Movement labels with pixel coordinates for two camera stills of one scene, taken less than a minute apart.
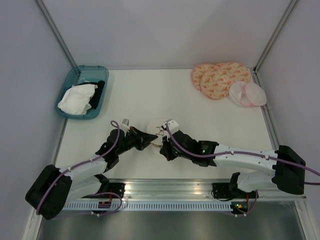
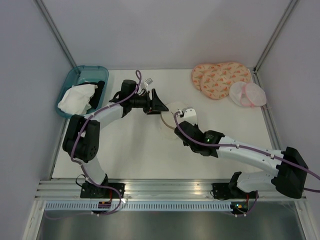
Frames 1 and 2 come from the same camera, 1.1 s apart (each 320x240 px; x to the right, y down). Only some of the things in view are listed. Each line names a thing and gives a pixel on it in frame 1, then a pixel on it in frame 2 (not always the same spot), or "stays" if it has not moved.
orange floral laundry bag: x=214 y=80 stays
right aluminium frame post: x=287 y=13 stays
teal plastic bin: x=81 y=74 stays
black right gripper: x=165 y=149 to x=196 y=126
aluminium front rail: x=176 y=189 stays
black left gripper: x=143 y=139 to x=153 y=106
